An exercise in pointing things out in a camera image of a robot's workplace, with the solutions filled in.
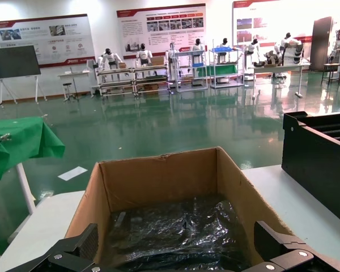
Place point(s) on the black round stool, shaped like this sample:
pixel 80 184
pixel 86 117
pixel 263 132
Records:
pixel 68 84

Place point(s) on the black slotted plastic container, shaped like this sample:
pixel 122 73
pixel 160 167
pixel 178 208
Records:
pixel 309 158

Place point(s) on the wall poster with circle icons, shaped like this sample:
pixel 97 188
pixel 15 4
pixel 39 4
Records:
pixel 31 31

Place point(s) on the wall poster with red photos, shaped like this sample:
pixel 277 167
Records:
pixel 245 24

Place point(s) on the wall poster with photo strip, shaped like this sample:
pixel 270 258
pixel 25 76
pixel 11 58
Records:
pixel 136 34

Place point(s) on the open brown cardboard box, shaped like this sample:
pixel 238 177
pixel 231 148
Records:
pixel 158 178

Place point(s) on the long white table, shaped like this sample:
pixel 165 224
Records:
pixel 286 65

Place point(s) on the wooden frame stool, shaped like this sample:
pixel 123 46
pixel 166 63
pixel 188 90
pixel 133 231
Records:
pixel 331 65

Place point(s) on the green table cloth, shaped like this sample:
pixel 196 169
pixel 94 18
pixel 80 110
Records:
pixel 22 136

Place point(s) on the small metal clip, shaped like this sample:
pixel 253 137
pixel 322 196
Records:
pixel 4 138

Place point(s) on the white metal table leg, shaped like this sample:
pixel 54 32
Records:
pixel 25 187

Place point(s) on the brown cardboard carton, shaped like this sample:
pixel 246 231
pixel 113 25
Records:
pixel 157 61

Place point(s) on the graphics card in antistatic bag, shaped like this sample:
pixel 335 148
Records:
pixel 173 232

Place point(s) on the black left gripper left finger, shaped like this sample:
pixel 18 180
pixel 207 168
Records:
pixel 73 255

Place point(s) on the small white desk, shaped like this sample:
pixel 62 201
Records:
pixel 73 74

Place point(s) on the blue framed workbench rack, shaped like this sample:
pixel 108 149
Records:
pixel 191 52

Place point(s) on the black display on white easel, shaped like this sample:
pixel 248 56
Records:
pixel 11 61

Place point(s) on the white aluminium workbench rack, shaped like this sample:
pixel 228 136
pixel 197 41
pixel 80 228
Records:
pixel 113 72
pixel 150 68

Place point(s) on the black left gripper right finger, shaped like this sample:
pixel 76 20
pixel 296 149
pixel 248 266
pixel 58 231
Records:
pixel 283 249

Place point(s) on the rack with blue tray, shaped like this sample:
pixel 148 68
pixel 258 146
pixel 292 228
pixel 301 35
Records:
pixel 221 50

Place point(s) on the white paper sheet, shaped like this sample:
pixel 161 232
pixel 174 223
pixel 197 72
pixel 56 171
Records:
pixel 72 173

